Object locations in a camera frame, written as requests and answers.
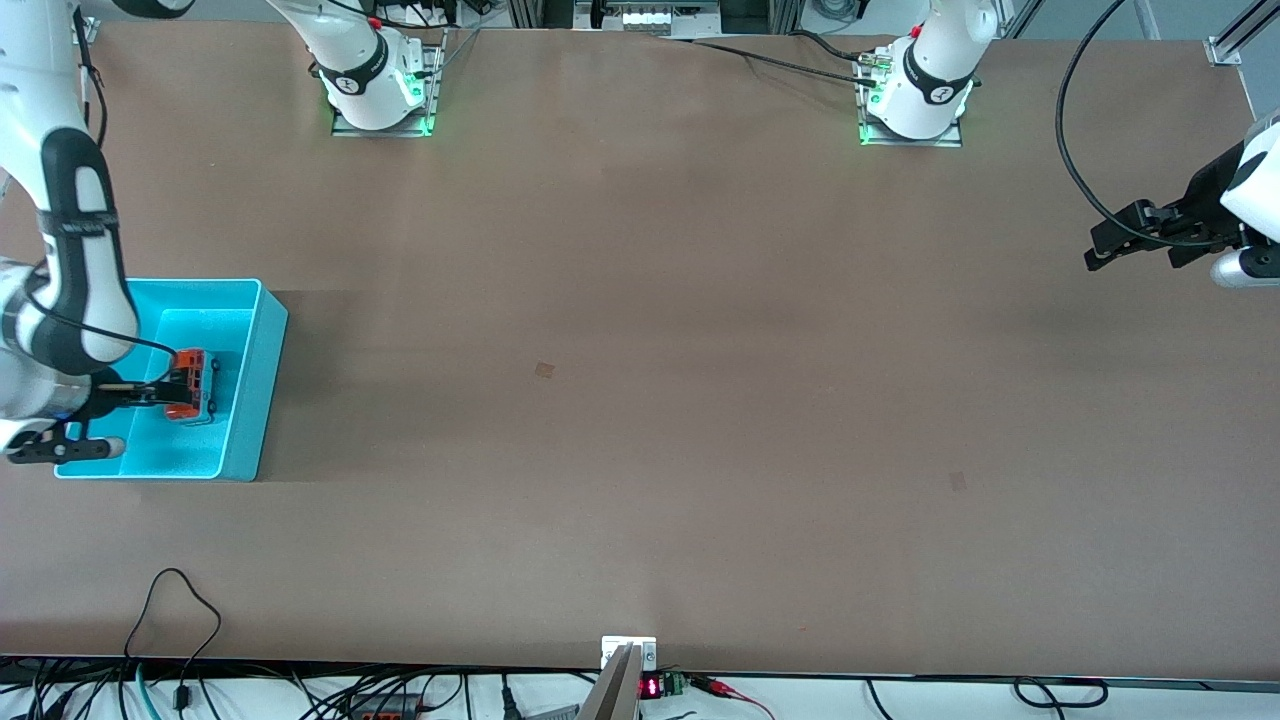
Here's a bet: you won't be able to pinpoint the orange toy bus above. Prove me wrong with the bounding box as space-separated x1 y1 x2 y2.
165 348 221 426

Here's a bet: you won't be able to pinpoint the blue plastic box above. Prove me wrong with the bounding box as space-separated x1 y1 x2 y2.
55 278 289 482

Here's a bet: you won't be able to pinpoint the orange black power strip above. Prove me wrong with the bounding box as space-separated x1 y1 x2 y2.
345 695 426 720

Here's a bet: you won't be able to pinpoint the black equipment rack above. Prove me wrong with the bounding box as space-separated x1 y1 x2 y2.
508 0 806 37

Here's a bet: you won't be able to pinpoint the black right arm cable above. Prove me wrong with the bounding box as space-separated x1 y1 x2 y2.
25 8 181 359

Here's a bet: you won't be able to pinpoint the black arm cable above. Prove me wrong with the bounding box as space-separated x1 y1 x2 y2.
25 8 181 359
1058 0 1247 247

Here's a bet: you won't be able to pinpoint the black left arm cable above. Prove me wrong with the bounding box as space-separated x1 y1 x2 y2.
1058 0 1247 247

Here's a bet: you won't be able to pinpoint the aluminium frame profile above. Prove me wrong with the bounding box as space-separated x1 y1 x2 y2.
1205 0 1280 69

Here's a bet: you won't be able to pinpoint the thin black looped cable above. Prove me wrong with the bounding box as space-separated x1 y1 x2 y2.
122 568 223 713

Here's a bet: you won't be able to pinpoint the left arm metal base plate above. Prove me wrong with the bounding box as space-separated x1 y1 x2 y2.
857 45 964 149

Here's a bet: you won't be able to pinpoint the short black table cable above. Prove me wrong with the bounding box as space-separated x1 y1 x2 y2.
788 30 881 66

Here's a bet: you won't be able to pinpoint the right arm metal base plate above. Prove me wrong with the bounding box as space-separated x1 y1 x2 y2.
331 28 446 138

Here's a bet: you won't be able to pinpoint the thick black table cable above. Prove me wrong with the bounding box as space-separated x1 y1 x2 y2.
655 35 886 89

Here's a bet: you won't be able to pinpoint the black coiled cable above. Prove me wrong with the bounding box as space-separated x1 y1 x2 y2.
1012 677 1109 709

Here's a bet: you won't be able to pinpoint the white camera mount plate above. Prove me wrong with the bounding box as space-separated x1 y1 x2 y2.
601 636 658 671

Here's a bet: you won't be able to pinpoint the grey camera mount bar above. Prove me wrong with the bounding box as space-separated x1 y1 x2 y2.
578 643 643 720

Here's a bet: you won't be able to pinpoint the red clip lead wires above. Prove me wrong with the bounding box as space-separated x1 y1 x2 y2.
690 675 776 720

